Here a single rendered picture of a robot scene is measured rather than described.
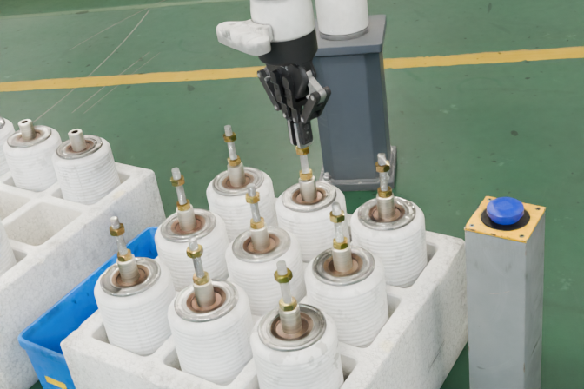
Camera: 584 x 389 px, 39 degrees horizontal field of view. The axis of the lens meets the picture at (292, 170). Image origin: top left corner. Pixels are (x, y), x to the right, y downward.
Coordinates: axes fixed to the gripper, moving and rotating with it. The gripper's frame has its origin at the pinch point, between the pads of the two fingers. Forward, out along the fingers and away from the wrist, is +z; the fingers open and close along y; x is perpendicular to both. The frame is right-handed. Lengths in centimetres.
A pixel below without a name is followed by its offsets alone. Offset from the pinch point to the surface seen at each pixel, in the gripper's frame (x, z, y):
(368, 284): 7.0, 10.5, -19.6
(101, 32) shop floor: -39, 35, 159
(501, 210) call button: -5.2, 2.4, -28.9
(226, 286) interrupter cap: 19.3, 9.8, -8.2
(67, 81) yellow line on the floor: -15, 35, 132
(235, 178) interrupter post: 5.3, 8.8, 10.3
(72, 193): 19.9, 15.7, 38.5
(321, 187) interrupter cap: -2.4, 9.9, 0.3
